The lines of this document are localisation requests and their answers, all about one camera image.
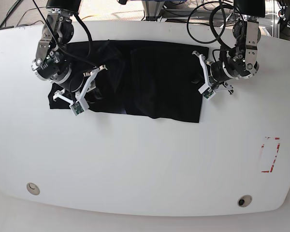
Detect aluminium frame stand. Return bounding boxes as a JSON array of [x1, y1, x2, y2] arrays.
[[141, 0, 165, 21]]

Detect black floor cable left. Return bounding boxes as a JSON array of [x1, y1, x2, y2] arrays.
[[0, 0, 46, 29]]

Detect left table grommet hole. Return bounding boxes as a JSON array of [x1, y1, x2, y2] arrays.
[[26, 183, 40, 196]]

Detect black coiled cable bundle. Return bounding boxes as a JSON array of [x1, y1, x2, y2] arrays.
[[201, 0, 220, 10]]

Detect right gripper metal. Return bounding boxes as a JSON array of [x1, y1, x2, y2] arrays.
[[31, 8, 104, 102]]

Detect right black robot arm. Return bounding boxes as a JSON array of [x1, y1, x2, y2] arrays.
[[31, 0, 98, 102]]

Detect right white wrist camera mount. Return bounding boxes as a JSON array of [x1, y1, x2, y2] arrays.
[[53, 65, 108, 116]]

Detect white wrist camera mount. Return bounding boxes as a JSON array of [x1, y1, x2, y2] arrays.
[[53, 65, 108, 116], [192, 51, 234, 101]]

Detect table grommet hole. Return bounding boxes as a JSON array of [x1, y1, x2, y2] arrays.
[[26, 183, 40, 196], [237, 195, 252, 207]]

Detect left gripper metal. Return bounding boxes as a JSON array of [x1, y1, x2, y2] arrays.
[[209, 15, 260, 82]]

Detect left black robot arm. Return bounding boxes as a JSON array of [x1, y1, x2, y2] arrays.
[[209, 0, 265, 83]]

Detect black t-shirt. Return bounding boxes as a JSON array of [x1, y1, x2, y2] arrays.
[[47, 39, 210, 124]]

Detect right table grommet hole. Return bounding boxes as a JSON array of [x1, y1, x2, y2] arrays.
[[237, 195, 252, 207]]

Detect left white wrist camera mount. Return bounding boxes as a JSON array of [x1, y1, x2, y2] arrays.
[[192, 51, 234, 101]]

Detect red tape rectangle marking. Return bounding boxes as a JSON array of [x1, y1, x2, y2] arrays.
[[258, 137, 281, 173]]

